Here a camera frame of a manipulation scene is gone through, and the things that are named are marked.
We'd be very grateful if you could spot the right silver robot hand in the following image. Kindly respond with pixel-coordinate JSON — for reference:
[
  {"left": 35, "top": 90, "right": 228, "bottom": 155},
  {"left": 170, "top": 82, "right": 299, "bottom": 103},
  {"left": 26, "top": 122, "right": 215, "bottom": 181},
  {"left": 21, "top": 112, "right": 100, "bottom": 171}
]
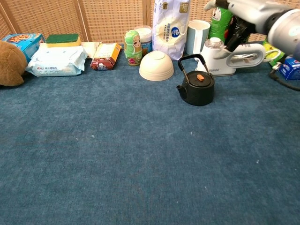
[{"left": 203, "top": 0, "right": 291, "bottom": 59}]

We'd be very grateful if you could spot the black teapot lid orange knob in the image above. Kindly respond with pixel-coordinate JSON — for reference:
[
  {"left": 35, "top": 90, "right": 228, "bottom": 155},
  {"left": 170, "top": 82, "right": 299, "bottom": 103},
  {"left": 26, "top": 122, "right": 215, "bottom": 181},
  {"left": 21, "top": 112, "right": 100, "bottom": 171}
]
[{"left": 188, "top": 71, "right": 213, "bottom": 86}]

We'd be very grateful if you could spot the black cast iron teapot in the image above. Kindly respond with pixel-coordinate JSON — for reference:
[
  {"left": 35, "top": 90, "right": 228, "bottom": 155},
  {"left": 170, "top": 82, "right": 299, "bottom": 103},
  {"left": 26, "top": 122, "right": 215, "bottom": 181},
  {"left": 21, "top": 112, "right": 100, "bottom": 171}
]
[{"left": 176, "top": 53, "right": 215, "bottom": 106}]

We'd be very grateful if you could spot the jar with white lid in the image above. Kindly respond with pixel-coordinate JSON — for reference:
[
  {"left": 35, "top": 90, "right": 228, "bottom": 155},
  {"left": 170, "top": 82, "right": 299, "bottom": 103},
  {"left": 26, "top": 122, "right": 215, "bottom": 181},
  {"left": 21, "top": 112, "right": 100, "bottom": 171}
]
[{"left": 134, "top": 25, "right": 153, "bottom": 56}]

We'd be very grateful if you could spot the blue carpet table covering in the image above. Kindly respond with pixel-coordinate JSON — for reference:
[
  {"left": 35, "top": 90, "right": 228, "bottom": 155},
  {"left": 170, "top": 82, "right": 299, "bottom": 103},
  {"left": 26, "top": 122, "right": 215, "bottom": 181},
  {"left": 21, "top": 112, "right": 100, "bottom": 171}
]
[{"left": 0, "top": 42, "right": 300, "bottom": 225}]

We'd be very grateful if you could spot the dark tea bottle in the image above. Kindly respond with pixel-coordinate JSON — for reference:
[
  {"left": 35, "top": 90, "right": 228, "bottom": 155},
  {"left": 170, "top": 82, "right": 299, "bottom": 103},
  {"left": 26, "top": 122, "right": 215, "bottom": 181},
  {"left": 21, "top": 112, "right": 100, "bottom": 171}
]
[{"left": 224, "top": 14, "right": 249, "bottom": 45}]

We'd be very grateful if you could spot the green chips can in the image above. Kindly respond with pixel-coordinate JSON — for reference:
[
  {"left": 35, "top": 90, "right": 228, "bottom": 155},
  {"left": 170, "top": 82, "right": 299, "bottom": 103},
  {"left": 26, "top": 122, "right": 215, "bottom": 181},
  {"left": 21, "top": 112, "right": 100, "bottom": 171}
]
[{"left": 208, "top": 4, "right": 234, "bottom": 45}]

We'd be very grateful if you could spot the yellow green tissue pack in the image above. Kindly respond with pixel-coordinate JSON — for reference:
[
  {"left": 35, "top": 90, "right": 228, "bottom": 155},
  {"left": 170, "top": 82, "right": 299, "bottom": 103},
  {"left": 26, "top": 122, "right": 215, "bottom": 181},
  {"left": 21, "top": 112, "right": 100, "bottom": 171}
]
[{"left": 262, "top": 38, "right": 285, "bottom": 68}]

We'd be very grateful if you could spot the light blue white mug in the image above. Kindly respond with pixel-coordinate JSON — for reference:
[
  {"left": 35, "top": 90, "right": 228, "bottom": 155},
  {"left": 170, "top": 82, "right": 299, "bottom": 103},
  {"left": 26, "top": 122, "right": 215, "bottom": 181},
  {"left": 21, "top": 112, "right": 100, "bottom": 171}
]
[{"left": 186, "top": 20, "right": 211, "bottom": 56}]

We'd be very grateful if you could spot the white handheld garment steamer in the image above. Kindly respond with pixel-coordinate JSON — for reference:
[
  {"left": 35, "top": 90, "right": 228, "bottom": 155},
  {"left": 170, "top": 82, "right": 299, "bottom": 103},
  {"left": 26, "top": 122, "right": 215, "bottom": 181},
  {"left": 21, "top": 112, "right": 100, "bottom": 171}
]
[{"left": 195, "top": 37, "right": 267, "bottom": 77}]

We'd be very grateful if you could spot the blue white toothpaste box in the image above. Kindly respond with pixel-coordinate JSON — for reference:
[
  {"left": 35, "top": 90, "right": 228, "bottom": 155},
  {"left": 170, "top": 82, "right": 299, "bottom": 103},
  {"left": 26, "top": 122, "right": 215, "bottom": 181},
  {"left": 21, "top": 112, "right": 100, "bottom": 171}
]
[{"left": 278, "top": 56, "right": 300, "bottom": 81}]

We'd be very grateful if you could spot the white paper tissue bag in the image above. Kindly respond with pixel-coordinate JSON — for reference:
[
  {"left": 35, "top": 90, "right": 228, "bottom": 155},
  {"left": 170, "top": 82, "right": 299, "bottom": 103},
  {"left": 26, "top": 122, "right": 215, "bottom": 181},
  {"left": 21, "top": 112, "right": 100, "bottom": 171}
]
[{"left": 152, "top": 0, "right": 191, "bottom": 61}]

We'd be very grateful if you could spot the cream upturned bowl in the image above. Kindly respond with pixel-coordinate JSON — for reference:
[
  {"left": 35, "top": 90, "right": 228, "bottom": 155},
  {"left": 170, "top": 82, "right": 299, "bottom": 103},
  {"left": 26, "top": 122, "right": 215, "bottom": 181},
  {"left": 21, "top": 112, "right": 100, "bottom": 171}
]
[{"left": 139, "top": 51, "right": 175, "bottom": 82}]

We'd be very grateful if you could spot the green nesting doll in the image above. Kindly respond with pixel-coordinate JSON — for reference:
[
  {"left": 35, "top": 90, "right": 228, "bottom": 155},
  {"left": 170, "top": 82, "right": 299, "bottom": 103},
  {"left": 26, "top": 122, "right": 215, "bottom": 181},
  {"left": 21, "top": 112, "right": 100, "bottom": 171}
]
[{"left": 123, "top": 30, "right": 143, "bottom": 67}]

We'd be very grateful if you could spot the rattan folding screen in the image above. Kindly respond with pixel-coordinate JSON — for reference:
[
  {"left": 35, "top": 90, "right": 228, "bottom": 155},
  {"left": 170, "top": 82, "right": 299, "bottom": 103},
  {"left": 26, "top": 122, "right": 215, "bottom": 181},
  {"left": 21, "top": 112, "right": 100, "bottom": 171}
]
[{"left": 0, "top": 0, "right": 300, "bottom": 45}]

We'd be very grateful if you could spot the orange brown snack box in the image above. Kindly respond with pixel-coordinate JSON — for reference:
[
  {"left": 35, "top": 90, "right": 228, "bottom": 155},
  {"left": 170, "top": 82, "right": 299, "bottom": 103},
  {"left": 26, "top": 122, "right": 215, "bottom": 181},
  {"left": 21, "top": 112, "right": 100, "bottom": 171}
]
[{"left": 90, "top": 43, "right": 122, "bottom": 71}]

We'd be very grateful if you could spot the white plastic pack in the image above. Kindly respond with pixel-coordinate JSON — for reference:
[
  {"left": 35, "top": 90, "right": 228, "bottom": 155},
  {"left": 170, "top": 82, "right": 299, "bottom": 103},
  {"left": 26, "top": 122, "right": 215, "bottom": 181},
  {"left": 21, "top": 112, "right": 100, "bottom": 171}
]
[{"left": 81, "top": 41, "right": 103, "bottom": 59}]

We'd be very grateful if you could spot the green yellow sponge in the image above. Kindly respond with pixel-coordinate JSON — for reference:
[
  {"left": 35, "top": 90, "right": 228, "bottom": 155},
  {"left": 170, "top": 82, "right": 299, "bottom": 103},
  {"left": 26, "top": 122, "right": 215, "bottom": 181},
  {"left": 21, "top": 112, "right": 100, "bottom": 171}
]
[{"left": 45, "top": 33, "right": 82, "bottom": 48}]

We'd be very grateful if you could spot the light blue wet wipes pack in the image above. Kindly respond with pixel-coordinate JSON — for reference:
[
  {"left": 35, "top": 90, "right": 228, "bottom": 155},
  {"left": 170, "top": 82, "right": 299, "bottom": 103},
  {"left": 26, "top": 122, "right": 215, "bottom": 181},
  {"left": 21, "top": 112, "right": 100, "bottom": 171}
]
[{"left": 25, "top": 43, "right": 88, "bottom": 77}]

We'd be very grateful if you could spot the blue cookie box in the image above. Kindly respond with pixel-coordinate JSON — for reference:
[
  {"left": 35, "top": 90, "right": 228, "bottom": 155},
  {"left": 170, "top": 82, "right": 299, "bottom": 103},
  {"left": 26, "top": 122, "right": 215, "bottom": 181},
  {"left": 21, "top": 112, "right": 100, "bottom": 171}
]
[{"left": 1, "top": 33, "right": 45, "bottom": 63}]

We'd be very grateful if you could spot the brown plush toy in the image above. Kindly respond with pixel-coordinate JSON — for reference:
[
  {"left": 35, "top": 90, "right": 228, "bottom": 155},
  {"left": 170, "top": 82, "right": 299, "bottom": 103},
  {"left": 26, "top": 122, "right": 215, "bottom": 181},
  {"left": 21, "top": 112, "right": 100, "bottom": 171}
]
[{"left": 0, "top": 40, "right": 28, "bottom": 87}]

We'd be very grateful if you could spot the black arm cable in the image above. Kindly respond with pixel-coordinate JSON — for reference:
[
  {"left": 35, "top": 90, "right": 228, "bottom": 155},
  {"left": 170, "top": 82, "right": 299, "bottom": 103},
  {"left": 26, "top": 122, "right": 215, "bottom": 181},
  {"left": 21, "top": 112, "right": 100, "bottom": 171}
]
[{"left": 268, "top": 62, "right": 300, "bottom": 91}]

